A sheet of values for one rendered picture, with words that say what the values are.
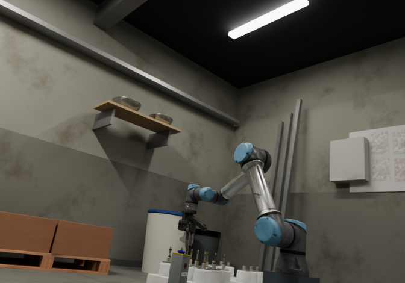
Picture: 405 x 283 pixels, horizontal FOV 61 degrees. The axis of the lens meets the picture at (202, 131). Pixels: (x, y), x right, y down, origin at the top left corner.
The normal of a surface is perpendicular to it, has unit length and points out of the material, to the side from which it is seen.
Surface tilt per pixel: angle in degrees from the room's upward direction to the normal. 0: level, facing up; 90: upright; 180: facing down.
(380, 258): 90
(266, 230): 97
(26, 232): 90
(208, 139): 90
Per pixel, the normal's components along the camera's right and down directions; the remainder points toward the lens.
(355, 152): -0.72, -0.31
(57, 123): 0.68, -0.15
